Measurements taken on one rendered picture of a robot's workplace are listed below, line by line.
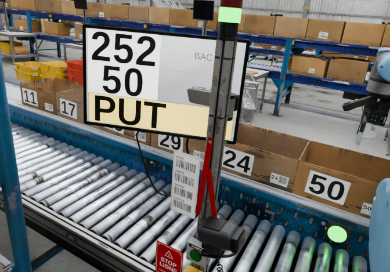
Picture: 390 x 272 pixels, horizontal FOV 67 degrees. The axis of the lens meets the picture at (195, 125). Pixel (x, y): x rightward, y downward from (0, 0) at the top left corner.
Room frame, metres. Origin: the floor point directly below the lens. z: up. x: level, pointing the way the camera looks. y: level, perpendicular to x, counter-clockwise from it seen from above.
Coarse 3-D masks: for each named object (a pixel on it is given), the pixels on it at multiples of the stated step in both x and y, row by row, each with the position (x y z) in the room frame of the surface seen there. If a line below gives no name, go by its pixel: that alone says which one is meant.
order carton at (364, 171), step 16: (320, 144) 1.39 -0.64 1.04; (304, 160) 1.35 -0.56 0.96; (320, 160) 1.38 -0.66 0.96; (336, 160) 1.35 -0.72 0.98; (352, 160) 1.31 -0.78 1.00; (368, 160) 1.29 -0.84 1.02; (384, 160) 1.26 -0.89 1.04; (304, 176) 1.14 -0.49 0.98; (336, 176) 1.08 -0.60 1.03; (352, 176) 1.06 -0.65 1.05; (368, 176) 1.28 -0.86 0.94; (384, 176) 1.25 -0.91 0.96; (304, 192) 1.13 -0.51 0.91; (352, 192) 1.05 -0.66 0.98; (368, 192) 1.03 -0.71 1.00; (352, 208) 1.04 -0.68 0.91
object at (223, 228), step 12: (204, 228) 0.63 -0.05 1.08; (216, 228) 0.62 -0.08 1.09; (228, 228) 0.63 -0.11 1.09; (240, 228) 0.63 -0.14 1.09; (204, 240) 0.62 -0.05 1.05; (216, 240) 0.61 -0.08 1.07; (228, 240) 0.59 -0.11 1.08; (240, 240) 0.60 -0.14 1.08; (204, 252) 0.64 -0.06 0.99; (216, 252) 0.62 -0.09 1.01
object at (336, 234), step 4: (332, 228) 1.00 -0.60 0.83; (336, 228) 0.99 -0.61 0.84; (340, 228) 0.99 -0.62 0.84; (328, 232) 1.00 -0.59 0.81; (332, 232) 1.00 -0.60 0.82; (336, 232) 0.99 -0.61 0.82; (340, 232) 0.98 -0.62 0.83; (344, 232) 0.98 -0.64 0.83; (328, 236) 1.00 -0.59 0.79; (332, 236) 0.99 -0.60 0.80; (336, 236) 0.99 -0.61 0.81; (340, 236) 0.98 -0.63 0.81; (344, 236) 0.98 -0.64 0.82; (336, 240) 0.99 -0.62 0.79; (340, 240) 0.98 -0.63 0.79; (344, 240) 0.98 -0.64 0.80
